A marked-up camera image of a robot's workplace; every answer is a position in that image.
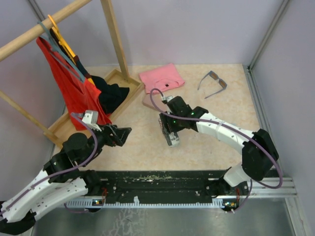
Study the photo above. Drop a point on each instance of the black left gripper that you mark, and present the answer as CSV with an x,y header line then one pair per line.
x,y
122,133

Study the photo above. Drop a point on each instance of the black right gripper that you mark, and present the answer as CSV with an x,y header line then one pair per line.
x,y
167,125

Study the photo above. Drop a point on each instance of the flag newspaper print glasses case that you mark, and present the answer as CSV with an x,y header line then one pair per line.
x,y
172,138

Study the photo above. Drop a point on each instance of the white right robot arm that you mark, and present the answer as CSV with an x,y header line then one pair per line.
x,y
257,149

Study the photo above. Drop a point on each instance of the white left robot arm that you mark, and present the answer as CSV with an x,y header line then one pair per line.
x,y
60,180

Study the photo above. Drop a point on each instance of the folded pink shirt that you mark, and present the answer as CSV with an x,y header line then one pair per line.
x,y
164,78

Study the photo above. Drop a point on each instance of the dark navy garment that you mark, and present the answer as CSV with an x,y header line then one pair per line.
x,y
111,95

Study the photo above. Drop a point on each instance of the red hanging shirt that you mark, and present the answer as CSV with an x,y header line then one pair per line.
x,y
78,96

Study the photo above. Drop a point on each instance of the yellow hanger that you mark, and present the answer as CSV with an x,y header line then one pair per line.
x,y
62,41

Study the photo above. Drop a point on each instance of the grey blue hanger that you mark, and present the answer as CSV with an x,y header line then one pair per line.
x,y
70,66

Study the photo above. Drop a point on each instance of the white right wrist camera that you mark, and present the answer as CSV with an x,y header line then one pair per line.
x,y
166,99

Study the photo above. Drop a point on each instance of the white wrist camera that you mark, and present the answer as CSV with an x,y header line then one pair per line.
x,y
90,119
166,99

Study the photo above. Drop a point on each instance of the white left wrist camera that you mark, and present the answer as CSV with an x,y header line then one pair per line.
x,y
90,119

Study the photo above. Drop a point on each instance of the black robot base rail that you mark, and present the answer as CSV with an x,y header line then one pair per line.
x,y
168,189

